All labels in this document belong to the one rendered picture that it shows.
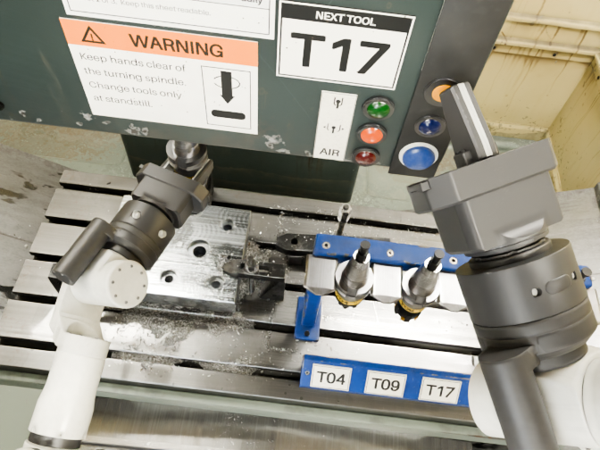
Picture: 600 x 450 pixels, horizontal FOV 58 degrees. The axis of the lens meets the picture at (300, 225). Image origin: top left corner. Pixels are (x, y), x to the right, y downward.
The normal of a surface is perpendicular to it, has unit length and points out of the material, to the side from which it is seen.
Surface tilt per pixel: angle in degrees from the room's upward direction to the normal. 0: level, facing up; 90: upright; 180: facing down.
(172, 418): 7
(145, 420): 7
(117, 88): 90
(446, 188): 52
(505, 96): 90
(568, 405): 70
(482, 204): 30
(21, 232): 24
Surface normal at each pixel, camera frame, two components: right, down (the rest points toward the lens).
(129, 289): 0.77, -0.04
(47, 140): 0.07, -0.54
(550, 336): -0.15, 0.06
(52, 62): -0.10, 0.83
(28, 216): 0.47, -0.43
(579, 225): -0.35, -0.54
